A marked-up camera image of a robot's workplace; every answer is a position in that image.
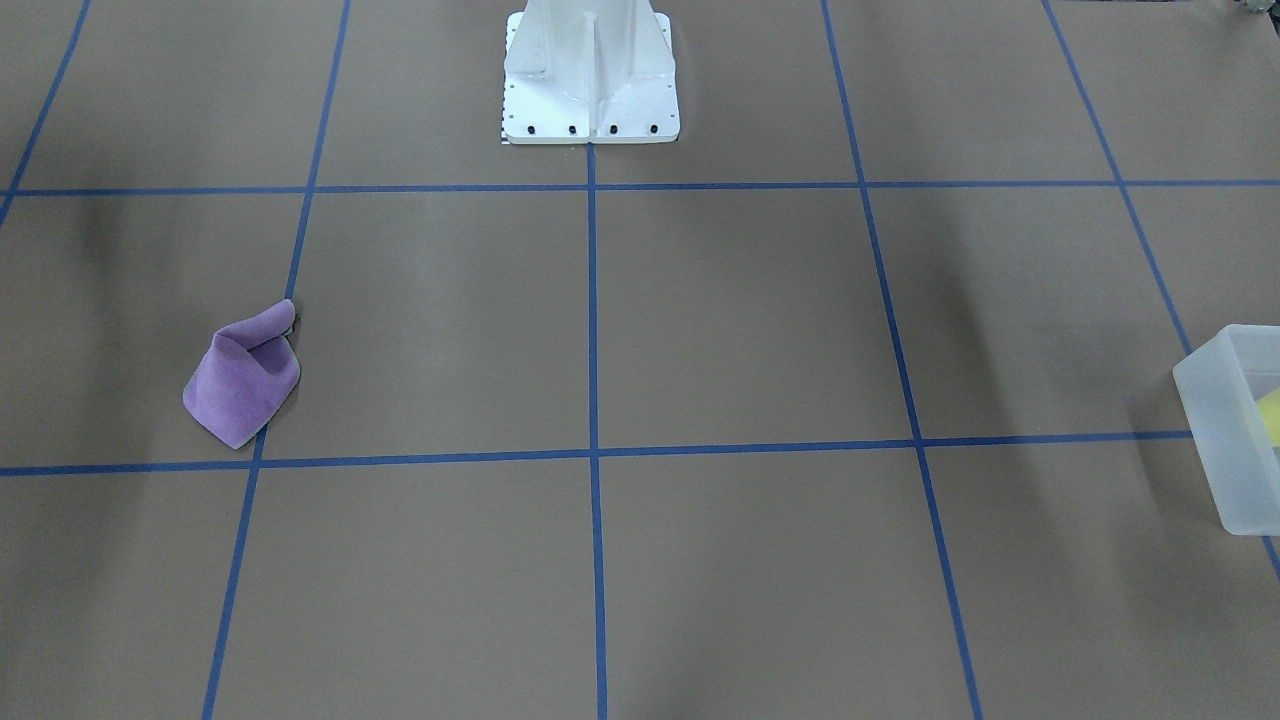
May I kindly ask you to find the yellow plastic cup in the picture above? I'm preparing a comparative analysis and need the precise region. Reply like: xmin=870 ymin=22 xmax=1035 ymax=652
xmin=1254 ymin=388 xmax=1280 ymax=448

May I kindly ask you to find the clear plastic storage box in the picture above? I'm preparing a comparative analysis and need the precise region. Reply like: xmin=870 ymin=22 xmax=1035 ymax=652
xmin=1172 ymin=324 xmax=1279 ymax=536

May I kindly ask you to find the purple cloth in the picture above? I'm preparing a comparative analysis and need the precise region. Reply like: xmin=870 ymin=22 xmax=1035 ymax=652
xmin=182 ymin=299 xmax=301 ymax=450

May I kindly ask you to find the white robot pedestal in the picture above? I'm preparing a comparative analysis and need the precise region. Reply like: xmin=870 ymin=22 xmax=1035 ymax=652
xmin=500 ymin=1 xmax=681 ymax=145

